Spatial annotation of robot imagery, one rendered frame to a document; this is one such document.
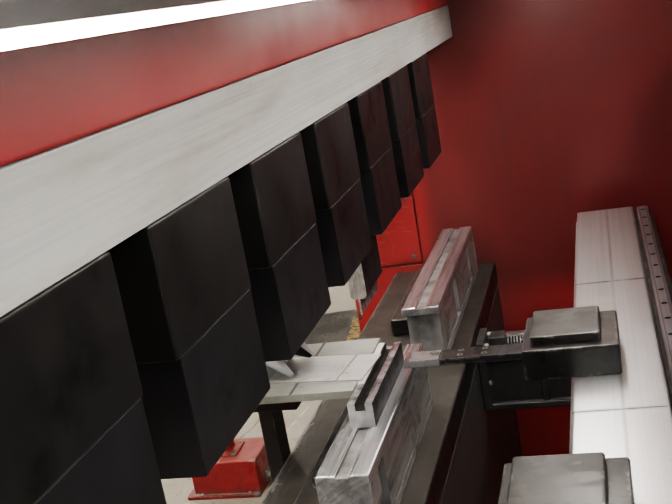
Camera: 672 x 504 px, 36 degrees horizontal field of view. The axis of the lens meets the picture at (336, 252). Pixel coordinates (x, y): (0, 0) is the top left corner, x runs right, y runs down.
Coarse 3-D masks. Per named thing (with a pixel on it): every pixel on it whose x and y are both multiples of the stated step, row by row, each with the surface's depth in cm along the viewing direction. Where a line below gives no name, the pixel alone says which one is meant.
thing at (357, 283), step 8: (376, 240) 131; (376, 248) 131; (368, 256) 126; (376, 256) 130; (360, 264) 122; (368, 264) 126; (376, 264) 130; (360, 272) 122; (368, 272) 125; (376, 272) 129; (352, 280) 123; (360, 280) 123; (368, 280) 125; (376, 280) 129; (352, 288) 123; (360, 288) 123; (368, 288) 124; (376, 288) 132; (352, 296) 123; (360, 296) 123; (368, 296) 128; (360, 304) 123; (368, 304) 127
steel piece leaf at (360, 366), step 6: (366, 354) 133; (372, 354) 133; (378, 354) 132; (354, 360) 132; (360, 360) 131; (366, 360) 131; (372, 360) 130; (348, 366) 130; (354, 366) 130; (360, 366) 129; (366, 366) 129; (372, 366) 129; (348, 372) 128; (354, 372) 127; (360, 372) 127; (366, 372) 127; (342, 378) 126; (348, 378) 126; (354, 378) 125; (360, 378) 125
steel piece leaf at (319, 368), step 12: (288, 360) 136; (300, 360) 135; (312, 360) 134; (324, 360) 134; (336, 360) 133; (348, 360) 132; (276, 372) 132; (300, 372) 131; (312, 372) 130; (324, 372) 129; (336, 372) 129
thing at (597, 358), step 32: (544, 320) 124; (576, 320) 122; (608, 320) 124; (416, 352) 130; (448, 352) 128; (480, 352) 126; (512, 352) 124; (544, 352) 118; (576, 352) 117; (608, 352) 116
